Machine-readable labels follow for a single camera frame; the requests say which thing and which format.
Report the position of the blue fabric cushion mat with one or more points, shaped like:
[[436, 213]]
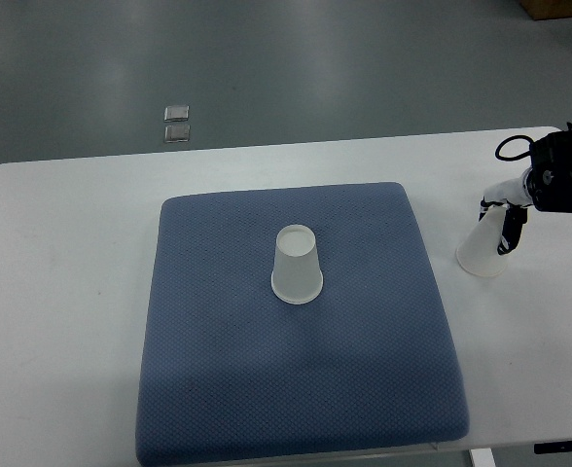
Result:
[[230, 372]]

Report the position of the black table control panel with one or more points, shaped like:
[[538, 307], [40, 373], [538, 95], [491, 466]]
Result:
[[553, 447]]

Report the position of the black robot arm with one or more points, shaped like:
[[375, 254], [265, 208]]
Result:
[[546, 184]]

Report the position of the lower metal floor socket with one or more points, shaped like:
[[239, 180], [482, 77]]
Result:
[[177, 133]]

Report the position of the upper metal floor socket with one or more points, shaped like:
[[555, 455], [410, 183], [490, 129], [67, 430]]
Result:
[[176, 113]]

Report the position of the white paper cup on mat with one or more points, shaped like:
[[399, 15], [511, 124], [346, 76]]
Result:
[[296, 276]]

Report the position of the white table leg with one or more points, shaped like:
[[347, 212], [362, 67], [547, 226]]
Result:
[[482, 458]]

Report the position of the metal floor socket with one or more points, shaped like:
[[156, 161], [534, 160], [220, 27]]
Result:
[[176, 113], [177, 133]]

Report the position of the brown wooden box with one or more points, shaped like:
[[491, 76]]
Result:
[[547, 9]]

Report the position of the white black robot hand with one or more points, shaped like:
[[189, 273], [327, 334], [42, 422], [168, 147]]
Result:
[[512, 192]]

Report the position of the white paper cup carried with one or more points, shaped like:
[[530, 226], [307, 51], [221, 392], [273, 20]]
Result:
[[478, 254]]

